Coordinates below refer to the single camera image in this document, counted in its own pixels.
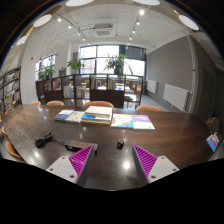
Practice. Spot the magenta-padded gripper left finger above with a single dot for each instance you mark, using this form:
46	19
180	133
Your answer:
63	166

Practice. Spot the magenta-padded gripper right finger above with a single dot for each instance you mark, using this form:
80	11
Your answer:
161	166

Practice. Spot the black charger block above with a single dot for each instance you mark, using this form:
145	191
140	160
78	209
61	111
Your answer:
120	144

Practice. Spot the black brown-topped power strip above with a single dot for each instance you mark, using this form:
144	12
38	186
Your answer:
83	145

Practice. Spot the purple and white book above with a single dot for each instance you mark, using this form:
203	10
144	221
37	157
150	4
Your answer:
142	122

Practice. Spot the dark blue book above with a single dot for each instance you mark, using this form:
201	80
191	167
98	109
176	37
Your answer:
63	115

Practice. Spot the yellowish flat book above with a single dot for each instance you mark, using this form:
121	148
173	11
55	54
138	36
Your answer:
95	122

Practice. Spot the blue and white book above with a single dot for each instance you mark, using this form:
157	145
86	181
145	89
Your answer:
88	117

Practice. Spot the light blue illustrated book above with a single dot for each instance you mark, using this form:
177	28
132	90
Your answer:
122	121

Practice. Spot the cream thick book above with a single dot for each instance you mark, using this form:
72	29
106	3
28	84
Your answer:
99	111

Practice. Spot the large white radiator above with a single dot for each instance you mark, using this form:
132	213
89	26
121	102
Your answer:
175	96

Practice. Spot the small white radiator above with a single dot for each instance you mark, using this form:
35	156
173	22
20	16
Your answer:
152	86

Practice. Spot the dark low shelf unit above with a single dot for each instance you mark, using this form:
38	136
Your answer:
106	97

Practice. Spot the small green potted plant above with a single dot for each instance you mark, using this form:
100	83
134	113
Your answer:
47	72

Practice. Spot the medium green potted plant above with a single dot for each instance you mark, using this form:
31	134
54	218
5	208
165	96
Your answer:
75	64

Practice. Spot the large green potted plant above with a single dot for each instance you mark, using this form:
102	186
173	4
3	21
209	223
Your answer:
116	62

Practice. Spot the ceiling air conditioner unit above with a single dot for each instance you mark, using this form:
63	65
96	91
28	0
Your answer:
103	30

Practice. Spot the ceiling lights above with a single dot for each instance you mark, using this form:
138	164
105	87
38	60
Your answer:
141	12

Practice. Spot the tall wall shelf unit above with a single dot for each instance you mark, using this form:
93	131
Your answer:
11	88

